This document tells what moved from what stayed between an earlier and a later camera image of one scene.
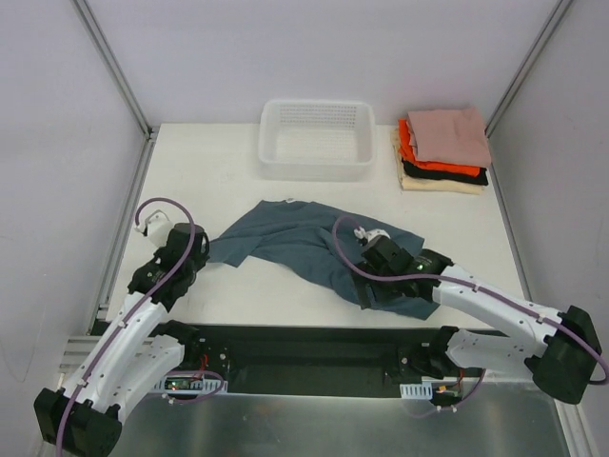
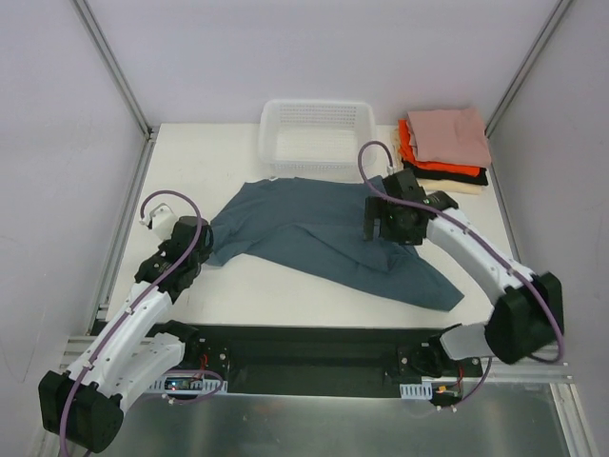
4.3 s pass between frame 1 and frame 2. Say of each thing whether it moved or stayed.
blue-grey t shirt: moved
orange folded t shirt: stayed
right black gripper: moved
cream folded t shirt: stayed
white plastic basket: stayed
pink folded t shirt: stayed
